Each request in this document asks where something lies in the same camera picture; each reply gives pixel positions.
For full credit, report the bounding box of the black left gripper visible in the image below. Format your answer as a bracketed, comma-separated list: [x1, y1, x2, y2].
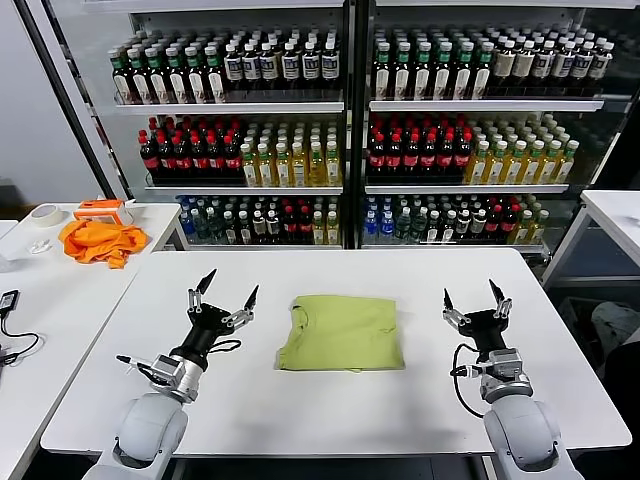
[180, 268, 261, 369]

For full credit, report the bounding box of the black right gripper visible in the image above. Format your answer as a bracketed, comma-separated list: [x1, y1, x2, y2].
[441, 278, 514, 364]

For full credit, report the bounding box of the light green t-shirt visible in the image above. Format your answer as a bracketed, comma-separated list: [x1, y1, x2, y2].
[274, 293, 406, 372]

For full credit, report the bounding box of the white metal shelf board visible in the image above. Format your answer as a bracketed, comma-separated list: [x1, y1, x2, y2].
[83, 0, 348, 15]
[375, 0, 640, 12]
[115, 102, 347, 118]
[145, 186, 345, 197]
[368, 99, 606, 115]
[365, 184, 571, 196]
[362, 243, 549, 255]
[188, 243, 345, 252]

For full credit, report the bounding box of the red cap cola bottle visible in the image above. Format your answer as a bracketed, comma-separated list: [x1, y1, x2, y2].
[421, 131, 441, 177]
[501, 204, 519, 245]
[486, 205, 503, 245]
[207, 133, 227, 177]
[156, 131, 177, 177]
[438, 131, 458, 177]
[387, 131, 406, 177]
[404, 131, 424, 177]
[370, 131, 389, 177]
[139, 130, 160, 177]
[223, 133, 244, 177]
[298, 205, 314, 246]
[283, 205, 300, 246]
[172, 133, 194, 177]
[453, 130, 474, 177]
[190, 133, 210, 177]

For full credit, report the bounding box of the green water bottle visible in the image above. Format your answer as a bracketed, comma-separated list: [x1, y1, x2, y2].
[411, 208, 429, 246]
[395, 208, 413, 246]

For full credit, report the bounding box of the white side table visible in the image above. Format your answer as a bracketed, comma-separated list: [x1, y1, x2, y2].
[541, 189, 640, 292]
[0, 203, 192, 275]

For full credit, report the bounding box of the black bottle tray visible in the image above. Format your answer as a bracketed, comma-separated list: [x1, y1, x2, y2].
[366, 173, 470, 188]
[146, 171, 249, 190]

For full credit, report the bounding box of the orange crumpled cloth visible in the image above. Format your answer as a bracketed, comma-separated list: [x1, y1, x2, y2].
[58, 219, 151, 270]

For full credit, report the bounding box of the grey bundled bag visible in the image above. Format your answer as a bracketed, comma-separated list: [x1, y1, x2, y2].
[591, 303, 640, 347]

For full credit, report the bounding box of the orange white carton box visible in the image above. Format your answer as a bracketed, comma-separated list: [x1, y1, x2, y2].
[73, 198, 137, 226]

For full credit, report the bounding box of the black chair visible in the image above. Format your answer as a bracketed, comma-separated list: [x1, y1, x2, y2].
[603, 340, 640, 437]

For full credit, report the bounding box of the white tape roll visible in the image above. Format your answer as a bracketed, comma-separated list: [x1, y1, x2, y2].
[29, 203, 65, 227]

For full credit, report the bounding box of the glass door drinks cabinet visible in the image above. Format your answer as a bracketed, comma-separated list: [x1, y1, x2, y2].
[41, 0, 359, 252]
[357, 0, 640, 258]

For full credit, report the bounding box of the green cap dark tea bottle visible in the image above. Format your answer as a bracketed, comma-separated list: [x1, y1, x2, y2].
[111, 49, 134, 106]
[144, 48, 171, 106]
[452, 43, 476, 101]
[164, 47, 190, 106]
[470, 43, 496, 101]
[373, 43, 394, 102]
[434, 43, 455, 102]
[183, 47, 208, 106]
[393, 43, 414, 102]
[413, 43, 435, 102]
[203, 46, 227, 105]
[126, 49, 153, 106]

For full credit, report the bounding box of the blue label dark drink bottle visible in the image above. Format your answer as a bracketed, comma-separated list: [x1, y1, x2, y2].
[301, 42, 322, 95]
[570, 40, 596, 95]
[260, 43, 281, 95]
[281, 43, 302, 95]
[223, 44, 245, 95]
[532, 41, 557, 95]
[321, 42, 342, 95]
[551, 41, 577, 95]
[242, 44, 263, 95]
[587, 41, 614, 95]

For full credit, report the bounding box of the beige label dark drink bottle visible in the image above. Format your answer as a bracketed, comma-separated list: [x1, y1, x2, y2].
[512, 41, 537, 95]
[492, 43, 517, 95]

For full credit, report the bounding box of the black slanted door bar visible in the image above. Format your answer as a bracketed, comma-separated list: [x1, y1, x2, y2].
[13, 0, 123, 203]

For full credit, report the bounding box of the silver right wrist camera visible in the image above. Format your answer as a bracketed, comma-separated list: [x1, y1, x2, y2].
[477, 349, 524, 381]

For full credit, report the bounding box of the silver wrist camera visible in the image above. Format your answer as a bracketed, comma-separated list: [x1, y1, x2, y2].
[115, 352, 187, 389]
[477, 349, 524, 381]

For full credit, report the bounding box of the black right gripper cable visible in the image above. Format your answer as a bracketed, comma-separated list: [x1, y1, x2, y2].
[451, 342, 489, 419]

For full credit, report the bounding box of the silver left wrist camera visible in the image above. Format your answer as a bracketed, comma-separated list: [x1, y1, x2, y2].
[115, 352, 187, 389]

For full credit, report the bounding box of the black adapter cable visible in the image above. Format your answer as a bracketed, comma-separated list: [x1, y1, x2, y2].
[0, 309, 41, 369]

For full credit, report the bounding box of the black cabinet divider post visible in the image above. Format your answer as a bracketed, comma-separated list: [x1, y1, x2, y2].
[345, 0, 377, 251]

